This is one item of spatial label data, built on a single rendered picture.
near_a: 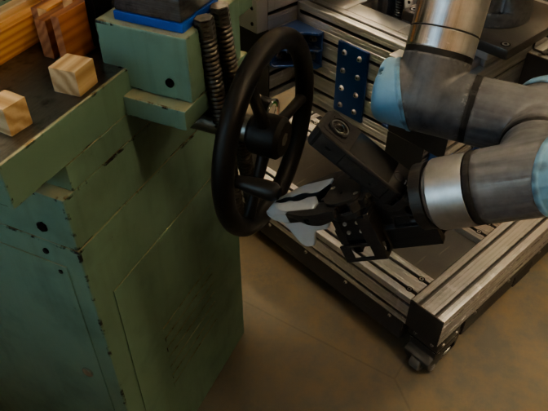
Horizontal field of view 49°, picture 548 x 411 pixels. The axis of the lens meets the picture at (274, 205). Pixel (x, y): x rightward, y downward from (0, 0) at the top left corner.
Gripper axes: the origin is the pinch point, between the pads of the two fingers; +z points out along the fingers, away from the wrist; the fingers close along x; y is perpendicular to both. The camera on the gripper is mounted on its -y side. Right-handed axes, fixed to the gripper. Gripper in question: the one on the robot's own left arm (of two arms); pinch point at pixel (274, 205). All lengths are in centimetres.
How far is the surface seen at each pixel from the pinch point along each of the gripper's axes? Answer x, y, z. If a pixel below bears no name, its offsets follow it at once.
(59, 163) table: -9.8, -16.4, 17.5
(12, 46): 1.3, -30.1, 27.7
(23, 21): 4.2, -32.2, 26.6
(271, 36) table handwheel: 11.3, -16.9, -3.1
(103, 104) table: -0.6, -19.1, 16.2
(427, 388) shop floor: 39, 80, 20
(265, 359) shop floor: 30, 60, 54
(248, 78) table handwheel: 4.1, -14.8, -2.4
